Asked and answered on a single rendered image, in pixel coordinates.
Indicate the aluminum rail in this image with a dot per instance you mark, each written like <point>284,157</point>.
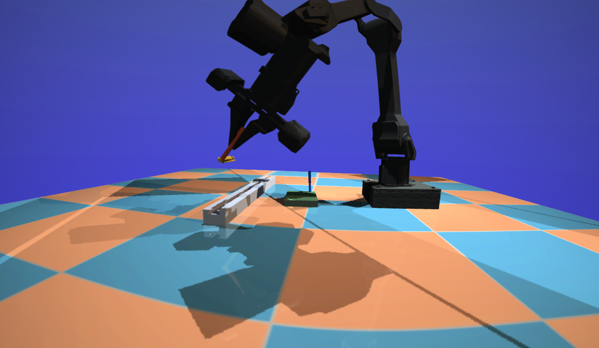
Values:
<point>227,208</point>

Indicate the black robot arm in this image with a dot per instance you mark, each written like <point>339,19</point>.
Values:
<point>289,39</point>

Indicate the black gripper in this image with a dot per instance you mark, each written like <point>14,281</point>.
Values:
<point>269,91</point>

